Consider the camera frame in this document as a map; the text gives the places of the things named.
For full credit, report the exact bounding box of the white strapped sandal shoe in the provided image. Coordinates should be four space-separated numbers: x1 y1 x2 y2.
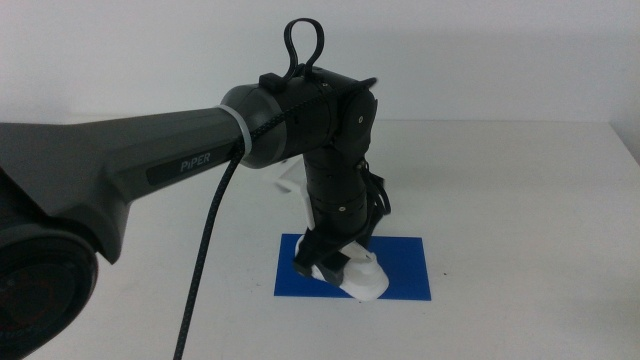
294 234 391 302

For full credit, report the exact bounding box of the blue rectangular mat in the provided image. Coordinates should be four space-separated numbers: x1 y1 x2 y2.
273 233 432 302

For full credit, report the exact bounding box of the black wrist cable bundle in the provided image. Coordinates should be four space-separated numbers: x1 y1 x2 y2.
355 158 393 247

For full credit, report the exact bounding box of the black braided cable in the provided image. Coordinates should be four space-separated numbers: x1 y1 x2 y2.
172 77 378 360

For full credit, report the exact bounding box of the translucent cable tie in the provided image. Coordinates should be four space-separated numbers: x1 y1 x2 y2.
217 103 253 157

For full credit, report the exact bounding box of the black looped cable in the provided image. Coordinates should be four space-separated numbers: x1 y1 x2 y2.
282 17 326 82

